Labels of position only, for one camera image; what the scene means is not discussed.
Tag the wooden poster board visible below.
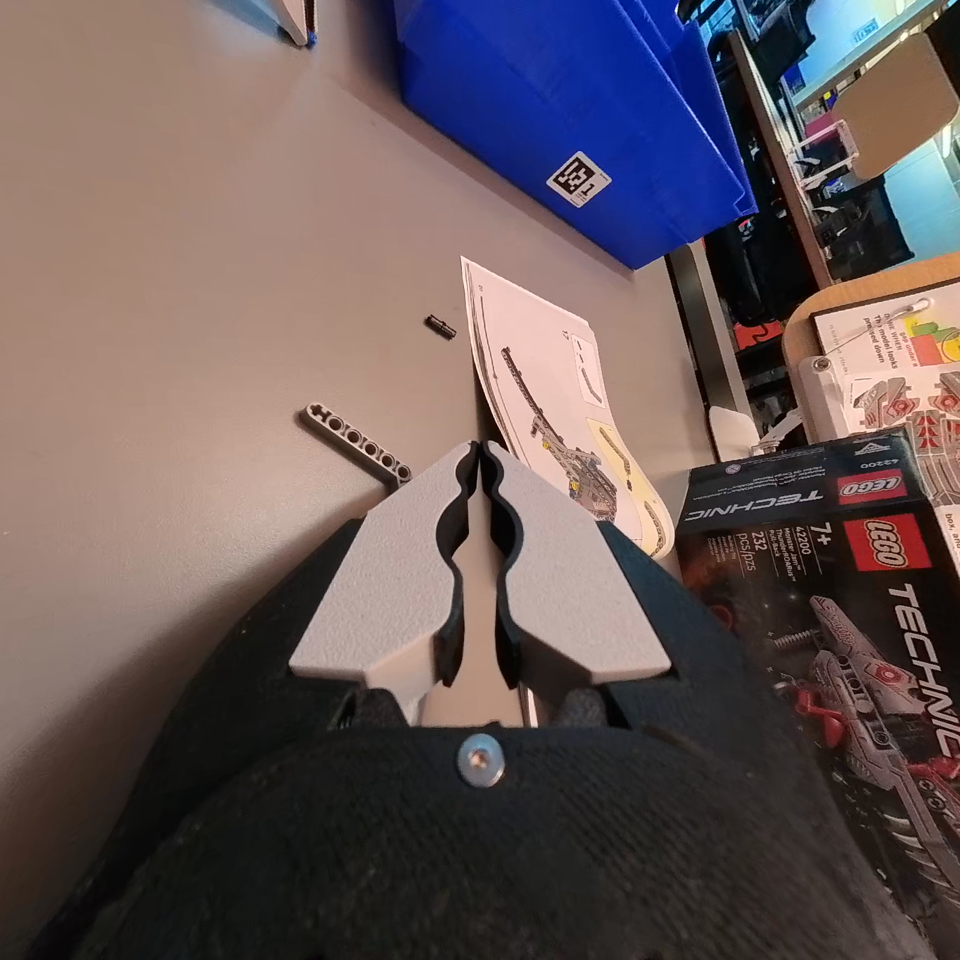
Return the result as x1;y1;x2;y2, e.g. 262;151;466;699
781;253;960;444

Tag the white board stand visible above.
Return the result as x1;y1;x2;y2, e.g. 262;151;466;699
708;405;760;462

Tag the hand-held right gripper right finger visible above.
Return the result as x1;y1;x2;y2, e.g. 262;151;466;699
482;441;672;727

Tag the stack of blue storage bins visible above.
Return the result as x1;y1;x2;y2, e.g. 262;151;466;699
393;0;760;271

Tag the plain wooden board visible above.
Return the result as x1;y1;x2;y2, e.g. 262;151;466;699
831;31;960;181

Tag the open instruction booklet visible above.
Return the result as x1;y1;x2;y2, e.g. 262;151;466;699
459;255;678;562

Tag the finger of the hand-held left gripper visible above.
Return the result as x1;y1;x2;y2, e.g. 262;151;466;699
217;0;320;48

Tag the white instruction poster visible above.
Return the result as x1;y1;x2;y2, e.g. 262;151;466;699
811;279;960;571

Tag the long grey lego beam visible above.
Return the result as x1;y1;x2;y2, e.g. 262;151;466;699
303;402;413;483

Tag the black lego set box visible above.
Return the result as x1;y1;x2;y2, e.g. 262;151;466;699
675;431;960;960

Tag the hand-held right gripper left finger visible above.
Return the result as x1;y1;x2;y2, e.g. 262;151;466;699
288;441;481;727

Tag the clear acrylic stand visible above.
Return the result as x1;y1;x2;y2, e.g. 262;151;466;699
791;120;860;170

